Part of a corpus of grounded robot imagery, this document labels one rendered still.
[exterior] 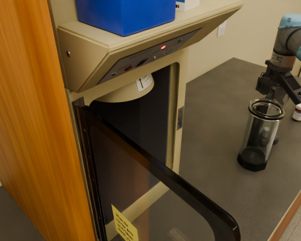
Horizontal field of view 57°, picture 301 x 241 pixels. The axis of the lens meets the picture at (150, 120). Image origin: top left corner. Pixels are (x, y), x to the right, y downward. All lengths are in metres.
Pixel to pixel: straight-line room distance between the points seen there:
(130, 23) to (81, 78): 0.11
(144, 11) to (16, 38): 0.15
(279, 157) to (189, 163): 0.33
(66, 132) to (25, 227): 0.55
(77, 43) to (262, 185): 0.76
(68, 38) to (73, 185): 0.21
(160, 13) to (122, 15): 0.07
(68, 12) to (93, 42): 0.09
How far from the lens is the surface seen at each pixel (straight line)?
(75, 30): 0.40
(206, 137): 1.11
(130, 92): 0.59
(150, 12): 0.38
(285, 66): 0.99
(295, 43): 0.90
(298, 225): 2.19
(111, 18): 0.37
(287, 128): 1.27
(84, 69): 0.39
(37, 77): 0.32
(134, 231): 0.51
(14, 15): 0.32
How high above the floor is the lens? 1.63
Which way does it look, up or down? 35 degrees down
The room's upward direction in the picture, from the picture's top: straight up
